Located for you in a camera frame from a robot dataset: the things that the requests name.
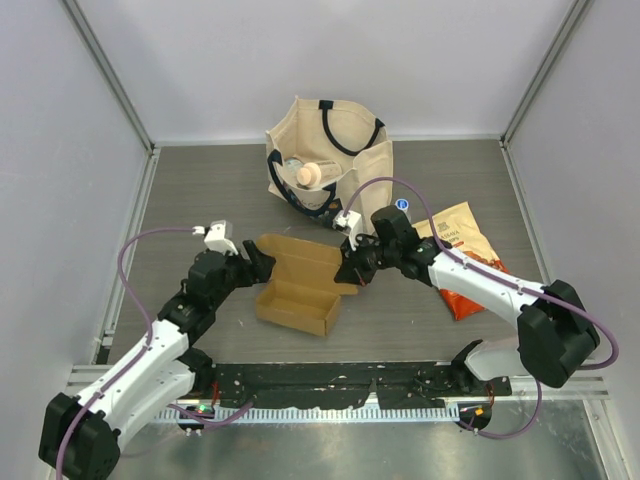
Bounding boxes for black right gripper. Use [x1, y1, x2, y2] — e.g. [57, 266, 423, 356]
[335, 232, 399, 287]

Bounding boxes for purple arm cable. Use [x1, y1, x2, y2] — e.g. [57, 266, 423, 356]
[344, 176, 620, 371]
[54, 225, 201, 480]

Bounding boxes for white item in bag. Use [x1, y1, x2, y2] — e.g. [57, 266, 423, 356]
[284, 158, 303, 169]

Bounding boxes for white slotted cable duct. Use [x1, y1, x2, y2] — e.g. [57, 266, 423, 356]
[152, 403, 459, 425]

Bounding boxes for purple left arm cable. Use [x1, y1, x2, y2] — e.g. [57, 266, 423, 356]
[54, 225, 201, 480]

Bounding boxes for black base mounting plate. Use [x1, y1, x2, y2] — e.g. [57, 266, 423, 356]
[179, 362, 512, 410]

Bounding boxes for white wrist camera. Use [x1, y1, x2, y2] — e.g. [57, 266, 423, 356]
[333, 210, 364, 251]
[192, 220, 238, 255]

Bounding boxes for beige canvas tote bag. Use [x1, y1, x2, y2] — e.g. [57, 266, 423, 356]
[266, 98, 394, 234]

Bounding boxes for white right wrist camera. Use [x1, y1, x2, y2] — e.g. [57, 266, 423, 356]
[333, 210, 364, 251]

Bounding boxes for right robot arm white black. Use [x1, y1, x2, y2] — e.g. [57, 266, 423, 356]
[333, 206, 600, 395]

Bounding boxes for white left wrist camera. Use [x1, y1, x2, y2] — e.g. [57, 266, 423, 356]
[192, 220, 238, 255]

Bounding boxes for brown cardboard box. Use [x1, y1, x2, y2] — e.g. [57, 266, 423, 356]
[255, 234, 358, 337]

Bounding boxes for clear plastic water bottle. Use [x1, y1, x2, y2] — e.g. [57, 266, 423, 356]
[394, 198, 411, 220]

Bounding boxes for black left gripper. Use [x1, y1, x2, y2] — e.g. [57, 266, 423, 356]
[210, 240, 274, 308]

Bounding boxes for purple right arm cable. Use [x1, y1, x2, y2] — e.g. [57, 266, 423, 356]
[344, 176, 620, 371]

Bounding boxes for peach capped bottle in bag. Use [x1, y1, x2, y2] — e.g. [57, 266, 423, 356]
[296, 160, 342, 188]

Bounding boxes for cassava chips snack bag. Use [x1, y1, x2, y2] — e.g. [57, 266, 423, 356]
[433, 202, 508, 321]

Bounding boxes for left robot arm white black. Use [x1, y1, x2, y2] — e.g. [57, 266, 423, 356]
[38, 240, 276, 479]

